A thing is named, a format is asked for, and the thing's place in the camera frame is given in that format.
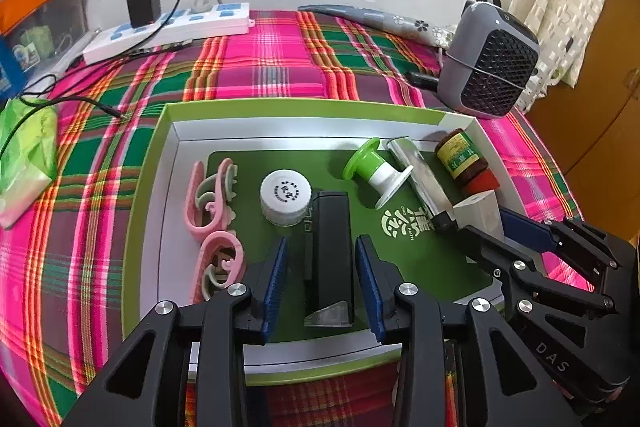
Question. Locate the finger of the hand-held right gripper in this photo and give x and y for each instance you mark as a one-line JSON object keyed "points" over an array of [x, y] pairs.
{"points": [[525, 229], [500, 252]]}

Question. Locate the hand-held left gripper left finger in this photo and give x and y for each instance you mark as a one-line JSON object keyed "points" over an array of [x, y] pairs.
{"points": [[275, 287]]}

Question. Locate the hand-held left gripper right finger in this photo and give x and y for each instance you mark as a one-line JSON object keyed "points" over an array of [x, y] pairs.
{"points": [[367, 287]]}

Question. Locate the white charger plug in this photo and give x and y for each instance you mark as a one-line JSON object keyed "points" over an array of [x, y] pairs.
{"points": [[477, 212]]}

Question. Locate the black bike light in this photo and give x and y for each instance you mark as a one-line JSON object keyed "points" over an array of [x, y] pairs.
{"points": [[330, 247]]}

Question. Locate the green cardboard box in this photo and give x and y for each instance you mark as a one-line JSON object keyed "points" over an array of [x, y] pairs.
{"points": [[430, 267]]}

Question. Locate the pink plastic clip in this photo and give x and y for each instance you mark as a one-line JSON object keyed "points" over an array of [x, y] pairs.
{"points": [[192, 217], [202, 264]]}

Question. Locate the small white lidded jar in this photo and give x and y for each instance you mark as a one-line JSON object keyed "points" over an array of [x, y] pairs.
{"points": [[285, 194]]}

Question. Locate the brown bottle red cap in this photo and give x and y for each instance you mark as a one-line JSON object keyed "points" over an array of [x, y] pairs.
{"points": [[460, 154]]}

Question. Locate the silver lighter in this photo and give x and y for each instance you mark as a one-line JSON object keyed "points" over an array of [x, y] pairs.
{"points": [[425, 179]]}

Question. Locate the green and white spool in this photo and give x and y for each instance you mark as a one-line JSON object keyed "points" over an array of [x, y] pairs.
{"points": [[365, 159]]}

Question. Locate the wooden cabinet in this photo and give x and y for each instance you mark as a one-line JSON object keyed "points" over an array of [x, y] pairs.
{"points": [[600, 147]]}

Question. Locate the grey fan heater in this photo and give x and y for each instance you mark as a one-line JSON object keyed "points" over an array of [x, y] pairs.
{"points": [[495, 72]]}

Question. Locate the black plug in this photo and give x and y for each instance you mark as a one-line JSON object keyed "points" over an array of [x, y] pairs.
{"points": [[422, 80]]}

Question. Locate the pink green plaid blanket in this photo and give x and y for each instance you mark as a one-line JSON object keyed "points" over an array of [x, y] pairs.
{"points": [[75, 282]]}

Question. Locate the patterned curtain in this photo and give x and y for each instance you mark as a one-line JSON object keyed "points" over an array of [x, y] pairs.
{"points": [[565, 7]]}

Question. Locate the white power strip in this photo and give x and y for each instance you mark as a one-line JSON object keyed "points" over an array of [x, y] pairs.
{"points": [[210, 19]]}

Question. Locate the green plastic bag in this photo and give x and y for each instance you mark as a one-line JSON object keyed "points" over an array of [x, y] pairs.
{"points": [[30, 142]]}

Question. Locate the blue and white carton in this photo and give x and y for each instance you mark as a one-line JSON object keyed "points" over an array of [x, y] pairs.
{"points": [[10, 72]]}

